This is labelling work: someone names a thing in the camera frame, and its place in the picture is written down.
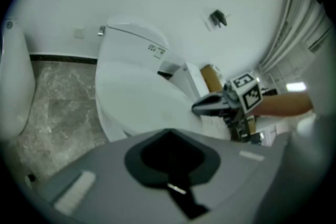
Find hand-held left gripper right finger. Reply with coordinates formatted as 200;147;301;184
169;127;286;224

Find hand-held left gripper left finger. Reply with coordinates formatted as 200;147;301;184
38;127;190;224

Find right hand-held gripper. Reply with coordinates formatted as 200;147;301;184
191;72;264;140

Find person's right forearm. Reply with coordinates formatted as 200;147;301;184
255;91;315;118

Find white toilet with tank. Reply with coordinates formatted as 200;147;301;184
94;15;203;143

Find long ceiling lamp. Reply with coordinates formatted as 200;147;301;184
285;81;307;92

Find white ceiling pipes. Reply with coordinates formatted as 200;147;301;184
258;0;331;74

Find ceiling air conditioner vent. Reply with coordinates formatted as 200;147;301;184
307;33;331;53

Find black wall holder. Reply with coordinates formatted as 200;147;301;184
209;9;228;27

